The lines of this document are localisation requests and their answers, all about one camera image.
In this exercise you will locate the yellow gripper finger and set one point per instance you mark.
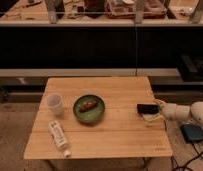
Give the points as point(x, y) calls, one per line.
point(151, 118)
point(159, 102)

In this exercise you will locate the white plastic bottle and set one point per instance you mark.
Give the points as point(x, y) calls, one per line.
point(59, 138)

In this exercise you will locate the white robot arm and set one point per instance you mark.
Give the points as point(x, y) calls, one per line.
point(173, 111)

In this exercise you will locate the black equipment right side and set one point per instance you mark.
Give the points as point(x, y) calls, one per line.
point(191, 68)

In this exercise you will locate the dark blue power box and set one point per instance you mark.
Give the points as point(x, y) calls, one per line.
point(192, 133)

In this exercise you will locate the wooden folding table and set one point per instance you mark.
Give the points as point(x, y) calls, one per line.
point(122, 132)

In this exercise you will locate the green plate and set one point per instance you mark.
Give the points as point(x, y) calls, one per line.
point(91, 116)

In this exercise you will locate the brown sausage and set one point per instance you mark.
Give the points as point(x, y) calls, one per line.
point(87, 106)

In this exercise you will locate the translucent plastic cup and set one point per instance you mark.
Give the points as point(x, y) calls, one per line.
point(54, 103)

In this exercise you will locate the long wooden workbench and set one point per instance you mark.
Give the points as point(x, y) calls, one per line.
point(52, 38)

